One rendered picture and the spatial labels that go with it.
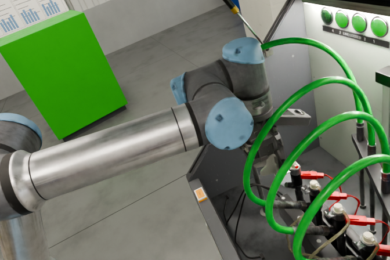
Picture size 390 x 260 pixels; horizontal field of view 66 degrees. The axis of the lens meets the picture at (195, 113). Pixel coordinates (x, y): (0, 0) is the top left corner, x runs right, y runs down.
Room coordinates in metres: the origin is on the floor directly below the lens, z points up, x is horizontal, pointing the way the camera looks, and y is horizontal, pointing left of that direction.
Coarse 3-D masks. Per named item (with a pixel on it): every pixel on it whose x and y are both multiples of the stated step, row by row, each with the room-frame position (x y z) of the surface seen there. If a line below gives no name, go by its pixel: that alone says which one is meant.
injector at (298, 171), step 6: (300, 168) 0.56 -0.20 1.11; (294, 174) 0.55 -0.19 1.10; (300, 174) 0.55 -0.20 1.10; (294, 180) 0.56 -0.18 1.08; (300, 180) 0.55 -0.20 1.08; (288, 186) 0.56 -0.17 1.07; (294, 186) 0.56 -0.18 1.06; (300, 186) 0.55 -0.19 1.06; (300, 192) 0.56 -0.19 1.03; (300, 198) 0.56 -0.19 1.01
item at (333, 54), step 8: (280, 40) 0.63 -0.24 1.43; (288, 40) 0.63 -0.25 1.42; (296, 40) 0.62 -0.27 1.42; (304, 40) 0.62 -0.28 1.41; (312, 40) 0.62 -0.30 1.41; (264, 48) 0.64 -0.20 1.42; (320, 48) 0.61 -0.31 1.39; (328, 48) 0.61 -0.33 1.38; (336, 56) 0.60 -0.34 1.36; (344, 64) 0.60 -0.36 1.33; (344, 72) 0.60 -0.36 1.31; (352, 80) 0.59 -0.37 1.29; (360, 104) 0.59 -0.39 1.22; (360, 120) 0.59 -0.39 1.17
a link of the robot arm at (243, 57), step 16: (224, 48) 0.56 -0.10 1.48; (240, 48) 0.53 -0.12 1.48; (256, 48) 0.53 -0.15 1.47; (224, 64) 0.54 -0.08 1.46; (240, 64) 0.52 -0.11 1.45; (256, 64) 0.52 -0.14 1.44; (240, 80) 0.52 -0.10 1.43; (256, 80) 0.52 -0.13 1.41; (240, 96) 0.53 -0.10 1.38; (256, 96) 0.52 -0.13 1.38
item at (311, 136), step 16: (352, 112) 0.41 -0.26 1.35; (320, 128) 0.40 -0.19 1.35; (304, 144) 0.40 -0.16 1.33; (384, 144) 0.42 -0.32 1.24; (288, 160) 0.39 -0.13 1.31; (384, 176) 0.42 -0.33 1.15; (272, 192) 0.38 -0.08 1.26; (384, 192) 0.42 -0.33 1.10; (272, 208) 0.38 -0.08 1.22; (272, 224) 0.38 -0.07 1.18
